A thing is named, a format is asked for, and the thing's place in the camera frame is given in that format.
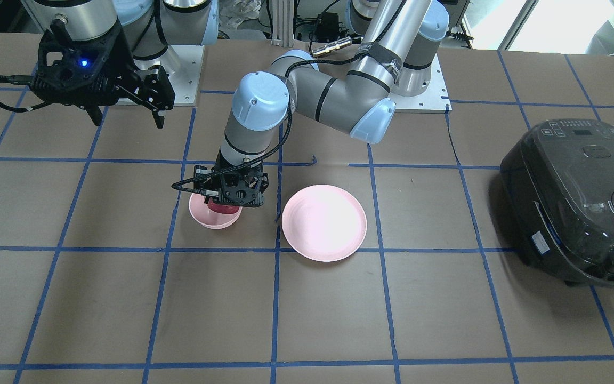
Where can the red apple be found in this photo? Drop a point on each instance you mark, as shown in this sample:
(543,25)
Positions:
(221,208)

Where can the pink bowl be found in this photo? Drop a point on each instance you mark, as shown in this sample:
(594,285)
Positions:
(208,218)

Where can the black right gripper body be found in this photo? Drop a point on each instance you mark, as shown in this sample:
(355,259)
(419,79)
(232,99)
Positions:
(123,62)

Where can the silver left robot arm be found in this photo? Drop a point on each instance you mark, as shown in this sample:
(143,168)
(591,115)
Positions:
(400,41)

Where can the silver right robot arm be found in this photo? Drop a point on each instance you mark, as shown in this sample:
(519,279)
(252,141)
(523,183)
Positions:
(172,34)

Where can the black rice cooker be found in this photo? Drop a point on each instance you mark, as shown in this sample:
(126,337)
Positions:
(559,182)

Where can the pink plate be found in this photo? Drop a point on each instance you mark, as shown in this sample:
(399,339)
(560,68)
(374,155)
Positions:
(324,223)

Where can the aluminium frame post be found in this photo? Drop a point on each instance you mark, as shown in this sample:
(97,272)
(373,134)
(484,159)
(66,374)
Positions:
(282,23)

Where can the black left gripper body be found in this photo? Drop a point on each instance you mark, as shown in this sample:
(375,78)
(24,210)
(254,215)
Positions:
(262,183)

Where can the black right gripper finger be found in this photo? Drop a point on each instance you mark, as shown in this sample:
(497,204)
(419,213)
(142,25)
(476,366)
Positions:
(95,114)
(158,114)

